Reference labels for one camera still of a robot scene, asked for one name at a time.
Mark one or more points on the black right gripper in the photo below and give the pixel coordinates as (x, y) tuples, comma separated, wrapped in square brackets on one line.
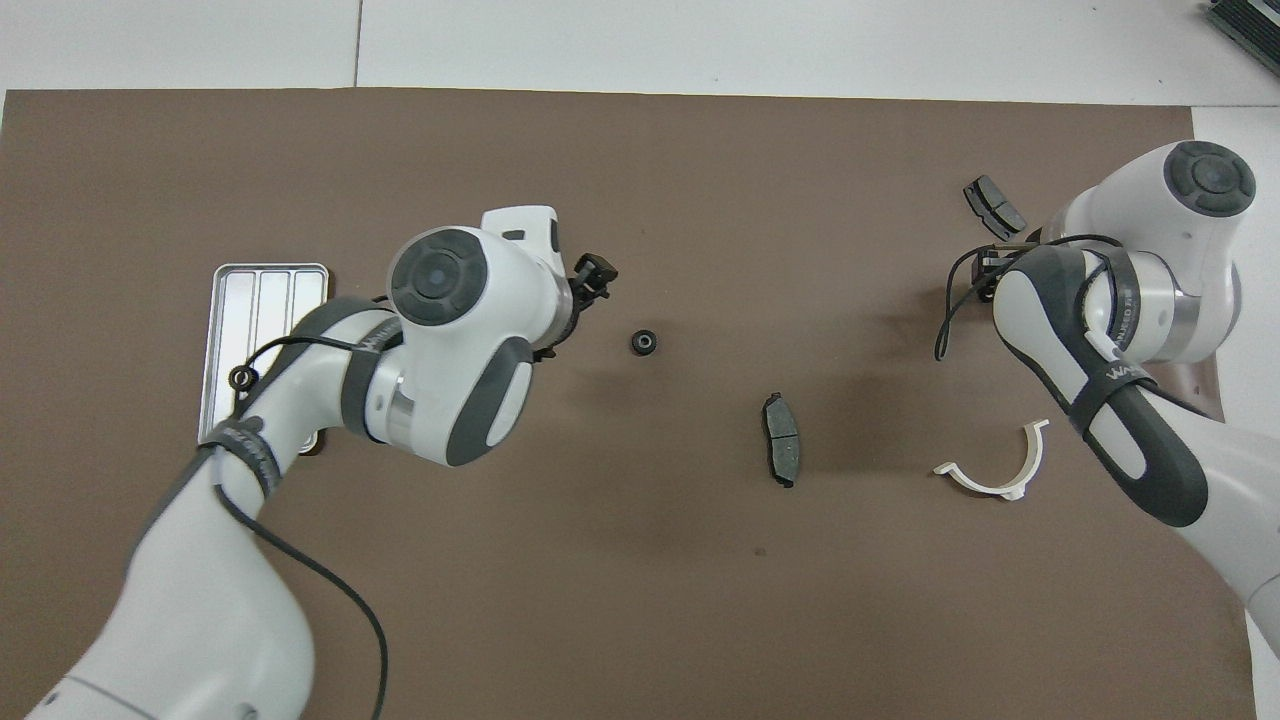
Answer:
[(990, 270)]

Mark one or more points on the grey brake pad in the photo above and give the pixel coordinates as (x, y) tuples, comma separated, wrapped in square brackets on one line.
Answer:
[(782, 440), (992, 200)]

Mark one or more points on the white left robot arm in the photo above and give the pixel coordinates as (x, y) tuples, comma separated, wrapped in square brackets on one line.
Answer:
[(200, 600)]

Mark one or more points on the white curved plastic clip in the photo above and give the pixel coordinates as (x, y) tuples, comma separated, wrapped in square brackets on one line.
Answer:
[(990, 484)]

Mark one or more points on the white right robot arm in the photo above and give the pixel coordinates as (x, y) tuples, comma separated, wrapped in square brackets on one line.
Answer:
[(1150, 260)]

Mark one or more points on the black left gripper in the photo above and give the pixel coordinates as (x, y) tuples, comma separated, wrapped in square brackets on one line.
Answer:
[(583, 290)]

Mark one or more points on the silver metal tray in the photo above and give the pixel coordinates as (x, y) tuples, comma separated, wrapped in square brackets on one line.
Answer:
[(240, 310)]

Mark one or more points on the brown paper mat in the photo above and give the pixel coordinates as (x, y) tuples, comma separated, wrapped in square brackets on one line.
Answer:
[(600, 550)]

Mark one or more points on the dark ribbed metal device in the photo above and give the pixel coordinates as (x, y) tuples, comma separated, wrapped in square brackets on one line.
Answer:
[(1250, 30)]

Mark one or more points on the large black bearing gear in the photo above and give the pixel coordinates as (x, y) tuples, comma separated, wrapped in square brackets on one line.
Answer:
[(241, 378), (645, 342)]

